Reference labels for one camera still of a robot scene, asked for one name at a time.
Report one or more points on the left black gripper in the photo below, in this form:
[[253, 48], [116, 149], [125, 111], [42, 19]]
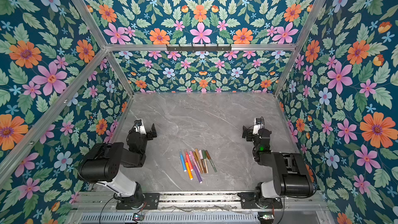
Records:
[[149, 131]]

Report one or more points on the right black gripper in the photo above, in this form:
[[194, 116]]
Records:
[[249, 131]]

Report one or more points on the dark green brown marker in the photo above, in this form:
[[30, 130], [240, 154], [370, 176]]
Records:
[[211, 161]]

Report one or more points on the olive green marker pen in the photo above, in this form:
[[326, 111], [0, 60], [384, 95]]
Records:
[[205, 158]]

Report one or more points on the ochre brown marker pen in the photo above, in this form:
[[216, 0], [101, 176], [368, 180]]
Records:
[[196, 153]]

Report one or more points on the light pink marker pen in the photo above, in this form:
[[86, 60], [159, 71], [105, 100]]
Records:
[[201, 157]]

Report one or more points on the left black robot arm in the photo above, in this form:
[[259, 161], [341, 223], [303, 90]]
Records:
[[101, 166]]

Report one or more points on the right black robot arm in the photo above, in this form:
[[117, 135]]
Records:
[[290, 174]]

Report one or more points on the red marker pen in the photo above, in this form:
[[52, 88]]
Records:
[[188, 160]]

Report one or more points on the blue marker pen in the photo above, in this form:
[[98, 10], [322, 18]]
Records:
[[183, 162]]

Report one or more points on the orange marker pen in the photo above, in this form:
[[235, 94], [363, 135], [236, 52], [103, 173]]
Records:
[[188, 170]]

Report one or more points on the purple marker pen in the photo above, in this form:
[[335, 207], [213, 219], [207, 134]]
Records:
[[198, 174]]

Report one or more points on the black hook bar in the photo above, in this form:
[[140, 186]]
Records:
[[198, 48]]

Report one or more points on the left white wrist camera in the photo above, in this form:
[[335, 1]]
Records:
[[139, 126]]

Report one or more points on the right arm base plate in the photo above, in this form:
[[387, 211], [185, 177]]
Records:
[[251, 200]]

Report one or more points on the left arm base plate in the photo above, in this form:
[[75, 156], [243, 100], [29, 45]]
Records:
[[145, 201]]

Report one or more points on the white vented cable duct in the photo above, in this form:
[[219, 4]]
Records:
[[170, 218]]

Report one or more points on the aluminium front rail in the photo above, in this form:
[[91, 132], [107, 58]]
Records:
[[201, 201]]

